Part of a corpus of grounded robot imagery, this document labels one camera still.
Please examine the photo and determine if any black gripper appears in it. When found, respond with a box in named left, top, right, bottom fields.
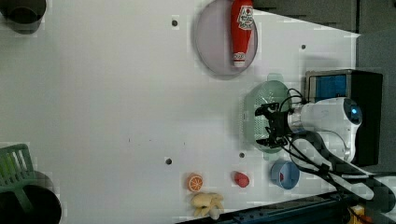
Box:
left=254, top=104, right=291, bottom=148

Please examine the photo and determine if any mint green oval strainer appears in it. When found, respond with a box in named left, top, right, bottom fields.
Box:
left=242, top=73, right=290, bottom=161

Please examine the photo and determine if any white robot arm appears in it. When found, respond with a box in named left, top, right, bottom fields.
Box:
left=254, top=97, right=395, bottom=212

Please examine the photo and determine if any blue bowl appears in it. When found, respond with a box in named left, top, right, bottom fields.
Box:
left=270, top=160, right=300, bottom=189

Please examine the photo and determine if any strawberry on table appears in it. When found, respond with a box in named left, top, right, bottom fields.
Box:
left=233, top=172, right=249, bottom=188

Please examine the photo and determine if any orange half slice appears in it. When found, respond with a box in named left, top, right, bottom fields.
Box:
left=187, top=173, right=204, bottom=192

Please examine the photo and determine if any peeled banana toy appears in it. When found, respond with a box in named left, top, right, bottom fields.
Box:
left=191, top=193, right=224, bottom=217

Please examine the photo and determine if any black toaster oven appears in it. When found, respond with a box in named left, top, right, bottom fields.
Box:
left=305, top=69, right=383, bottom=167

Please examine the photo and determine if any grey round plate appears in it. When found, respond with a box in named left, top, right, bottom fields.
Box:
left=194, top=0, right=258, bottom=76

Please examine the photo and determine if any red ketchup bottle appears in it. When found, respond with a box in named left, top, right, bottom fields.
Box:
left=231, top=0, right=254, bottom=67

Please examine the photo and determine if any black cylindrical cup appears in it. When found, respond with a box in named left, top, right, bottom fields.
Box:
left=0, top=185, right=62, bottom=224

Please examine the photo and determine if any green plastic rack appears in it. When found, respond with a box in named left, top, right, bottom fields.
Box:
left=0, top=144, right=36, bottom=213

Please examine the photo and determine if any black round container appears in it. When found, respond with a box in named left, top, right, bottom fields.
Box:
left=0, top=0, right=47, bottom=35

